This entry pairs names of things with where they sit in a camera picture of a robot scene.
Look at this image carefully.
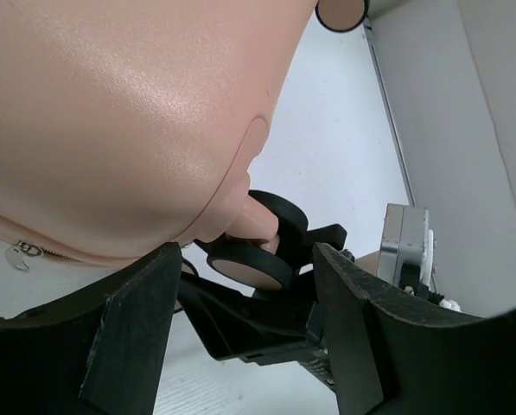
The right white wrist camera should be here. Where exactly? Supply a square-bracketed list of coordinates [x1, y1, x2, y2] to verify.
[378, 203, 435, 287]

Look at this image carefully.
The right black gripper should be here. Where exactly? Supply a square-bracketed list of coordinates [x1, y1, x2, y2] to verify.
[177, 222, 349, 386]

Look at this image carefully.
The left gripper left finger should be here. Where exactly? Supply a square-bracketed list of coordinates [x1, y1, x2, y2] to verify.
[0, 243, 182, 414]

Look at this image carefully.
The aluminium frame rail right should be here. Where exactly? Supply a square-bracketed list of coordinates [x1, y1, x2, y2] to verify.
[363, 17, 416, 205]

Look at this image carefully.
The pink hard-shell suitcase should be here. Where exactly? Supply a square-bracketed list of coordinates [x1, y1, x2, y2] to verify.
[0, 0, 371, 291]

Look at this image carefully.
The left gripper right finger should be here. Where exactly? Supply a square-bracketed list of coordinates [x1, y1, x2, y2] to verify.
[313, 244, 516, 414]

